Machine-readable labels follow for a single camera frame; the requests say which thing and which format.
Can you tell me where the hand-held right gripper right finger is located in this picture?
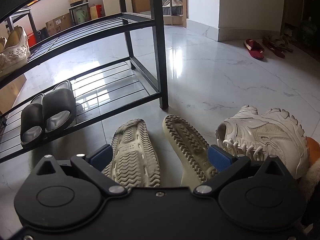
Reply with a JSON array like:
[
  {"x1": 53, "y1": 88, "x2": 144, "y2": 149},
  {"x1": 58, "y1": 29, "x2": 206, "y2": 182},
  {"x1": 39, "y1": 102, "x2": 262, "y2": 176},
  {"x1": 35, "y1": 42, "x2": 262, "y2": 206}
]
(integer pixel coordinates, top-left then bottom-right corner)
[{"x1": 193, "y1": 144, "x2": 290, "y2": 196}]

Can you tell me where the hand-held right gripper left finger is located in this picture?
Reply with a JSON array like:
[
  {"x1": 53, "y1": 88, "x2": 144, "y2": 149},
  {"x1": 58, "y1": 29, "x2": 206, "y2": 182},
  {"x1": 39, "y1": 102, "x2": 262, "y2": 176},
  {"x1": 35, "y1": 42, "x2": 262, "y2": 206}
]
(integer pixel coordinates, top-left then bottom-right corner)
[{"x1": 34, "y1": 144, "x2": 128, "y2": 197}]

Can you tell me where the black metal shoe rack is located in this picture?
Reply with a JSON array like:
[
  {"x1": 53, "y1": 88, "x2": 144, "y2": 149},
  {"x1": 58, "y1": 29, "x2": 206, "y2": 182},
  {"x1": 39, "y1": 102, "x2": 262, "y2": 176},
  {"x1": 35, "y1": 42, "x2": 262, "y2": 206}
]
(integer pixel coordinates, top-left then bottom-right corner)
[{"x1": 0, "y1": 0, "x2": 169, "y2": 155}]

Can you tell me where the white chunky sneaker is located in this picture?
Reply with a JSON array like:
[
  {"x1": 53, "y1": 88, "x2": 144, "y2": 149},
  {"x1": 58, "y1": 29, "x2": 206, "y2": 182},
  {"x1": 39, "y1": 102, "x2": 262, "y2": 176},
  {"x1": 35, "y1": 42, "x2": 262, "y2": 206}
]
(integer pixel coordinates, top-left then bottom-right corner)
[{"x1": 215, "y1": 105, "x2": 310, "y2": 180}]

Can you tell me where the black slide slipper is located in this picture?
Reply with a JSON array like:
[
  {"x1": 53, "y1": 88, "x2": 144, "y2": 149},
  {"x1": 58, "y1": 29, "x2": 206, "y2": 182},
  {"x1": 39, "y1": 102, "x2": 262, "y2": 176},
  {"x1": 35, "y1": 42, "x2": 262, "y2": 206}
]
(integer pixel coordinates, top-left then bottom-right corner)
[
  {"x1": 21, "y1": 94, "x2": 46, "y2": 148},
  {"x1": 42, "y1": 80, "x2": 77, "y2": 133}
]

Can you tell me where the orange fur-lined slipper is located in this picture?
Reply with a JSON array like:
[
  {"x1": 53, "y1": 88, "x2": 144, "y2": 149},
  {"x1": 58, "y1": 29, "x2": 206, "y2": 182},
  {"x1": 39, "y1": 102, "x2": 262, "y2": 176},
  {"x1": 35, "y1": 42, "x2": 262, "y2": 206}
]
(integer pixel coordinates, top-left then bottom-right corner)
[{"x1": 296, "y1": 136, "x2": 320, "y2": 205}]

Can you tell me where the dark red slipper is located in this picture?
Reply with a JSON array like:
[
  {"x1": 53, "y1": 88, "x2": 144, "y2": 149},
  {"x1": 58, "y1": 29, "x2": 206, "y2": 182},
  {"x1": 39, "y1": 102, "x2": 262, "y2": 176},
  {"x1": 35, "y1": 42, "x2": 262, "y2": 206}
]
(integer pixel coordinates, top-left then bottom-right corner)
[{"x1": 262, "y1": 36, "x2": 286, "y2": 59}]

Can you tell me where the beige sandal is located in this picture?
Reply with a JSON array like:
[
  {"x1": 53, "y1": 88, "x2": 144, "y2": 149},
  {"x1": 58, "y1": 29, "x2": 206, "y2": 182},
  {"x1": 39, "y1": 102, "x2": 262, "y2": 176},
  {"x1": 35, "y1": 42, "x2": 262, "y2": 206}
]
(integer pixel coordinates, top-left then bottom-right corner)
[{"x1": 270, "y1": 34, "x2": 294, "y2": 53}]

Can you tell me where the black speaker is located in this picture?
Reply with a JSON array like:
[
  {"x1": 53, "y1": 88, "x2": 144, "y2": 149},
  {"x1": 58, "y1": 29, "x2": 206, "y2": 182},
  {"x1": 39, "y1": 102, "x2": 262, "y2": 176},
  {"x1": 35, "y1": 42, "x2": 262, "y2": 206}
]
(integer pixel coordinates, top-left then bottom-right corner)
[{"x1": 36, "y1": 29, "x2": 48, "y2": 42}]

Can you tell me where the red box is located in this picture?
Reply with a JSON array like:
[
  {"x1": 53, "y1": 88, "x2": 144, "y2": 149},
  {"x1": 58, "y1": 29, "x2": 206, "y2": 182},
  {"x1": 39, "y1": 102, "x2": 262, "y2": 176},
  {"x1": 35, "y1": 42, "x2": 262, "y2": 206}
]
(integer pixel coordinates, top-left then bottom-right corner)
[{"x1": 26, "y1": 31, "x2": 38, "y2": 48}]

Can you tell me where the white embroidered shoe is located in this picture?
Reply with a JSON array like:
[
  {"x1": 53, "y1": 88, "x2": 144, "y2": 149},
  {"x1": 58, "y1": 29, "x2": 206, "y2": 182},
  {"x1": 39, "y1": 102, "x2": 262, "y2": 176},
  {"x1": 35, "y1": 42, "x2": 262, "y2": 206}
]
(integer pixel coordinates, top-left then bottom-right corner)
[{"x1": 0, "y1": 25, "x2": 31, "y2": 78}]

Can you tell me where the cardboard box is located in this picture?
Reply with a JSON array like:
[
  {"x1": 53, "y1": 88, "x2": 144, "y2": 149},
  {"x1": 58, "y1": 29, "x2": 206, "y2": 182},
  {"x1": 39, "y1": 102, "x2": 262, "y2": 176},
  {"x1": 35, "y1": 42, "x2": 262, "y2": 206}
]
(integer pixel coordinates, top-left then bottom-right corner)
[{"x1": 45, "y1": 12, "x2": 73, "y2": 37}]

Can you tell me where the green kettle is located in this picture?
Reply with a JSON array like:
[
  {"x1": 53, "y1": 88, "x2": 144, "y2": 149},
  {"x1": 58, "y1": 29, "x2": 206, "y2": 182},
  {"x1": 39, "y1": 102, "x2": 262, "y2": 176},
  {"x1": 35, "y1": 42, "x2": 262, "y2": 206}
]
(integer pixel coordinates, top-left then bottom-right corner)
[{"x1": 75, "y1": 7, "x2": 87, "y2": 23}]

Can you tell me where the red bag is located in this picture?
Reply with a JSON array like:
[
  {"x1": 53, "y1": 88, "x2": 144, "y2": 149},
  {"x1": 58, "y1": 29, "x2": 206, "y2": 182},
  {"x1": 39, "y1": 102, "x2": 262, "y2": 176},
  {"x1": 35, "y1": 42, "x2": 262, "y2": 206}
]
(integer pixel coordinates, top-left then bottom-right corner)
[{"x1": 90, "y1": 4, "x2": 103, "y2": 20}]

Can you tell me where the black metal stand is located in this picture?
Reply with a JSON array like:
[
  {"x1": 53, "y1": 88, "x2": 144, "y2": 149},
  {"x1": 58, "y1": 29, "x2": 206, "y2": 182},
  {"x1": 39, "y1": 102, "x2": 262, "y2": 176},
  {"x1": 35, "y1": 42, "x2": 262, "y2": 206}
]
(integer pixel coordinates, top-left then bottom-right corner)
[{"x1": 68, "y1": 0, "x2": 90, "y2": 26}]

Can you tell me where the black table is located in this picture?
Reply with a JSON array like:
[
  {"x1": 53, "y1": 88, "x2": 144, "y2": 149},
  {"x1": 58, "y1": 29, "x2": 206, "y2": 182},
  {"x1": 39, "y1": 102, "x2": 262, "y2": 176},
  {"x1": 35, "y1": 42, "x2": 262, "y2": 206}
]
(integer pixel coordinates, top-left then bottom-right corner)
[{"x1": 5, "y1": 7, "x2": 38, "y2": 43}]

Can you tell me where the dark wooden door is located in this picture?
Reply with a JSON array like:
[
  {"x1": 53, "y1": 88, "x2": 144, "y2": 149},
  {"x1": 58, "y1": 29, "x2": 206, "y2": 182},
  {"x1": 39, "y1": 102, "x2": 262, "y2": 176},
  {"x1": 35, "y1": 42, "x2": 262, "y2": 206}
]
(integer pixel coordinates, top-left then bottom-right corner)
[{"x1": 284, "y1": 0, "x2": 320, "y2": 30}]

